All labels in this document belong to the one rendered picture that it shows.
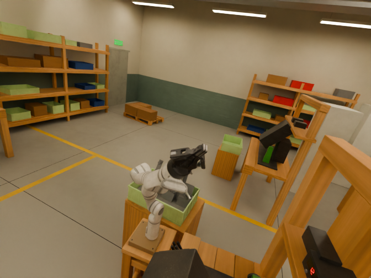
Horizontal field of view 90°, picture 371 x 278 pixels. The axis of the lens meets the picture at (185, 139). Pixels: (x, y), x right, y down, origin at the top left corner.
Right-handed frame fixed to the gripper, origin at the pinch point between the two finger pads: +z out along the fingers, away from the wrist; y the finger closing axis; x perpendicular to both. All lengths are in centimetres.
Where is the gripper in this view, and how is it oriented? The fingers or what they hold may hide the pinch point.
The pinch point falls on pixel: (201, 150)
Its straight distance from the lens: 51.9
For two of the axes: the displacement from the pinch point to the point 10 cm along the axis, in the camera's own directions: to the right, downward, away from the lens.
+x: -0.6, 8.2, -5.7
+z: 5.1, -4.7, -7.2
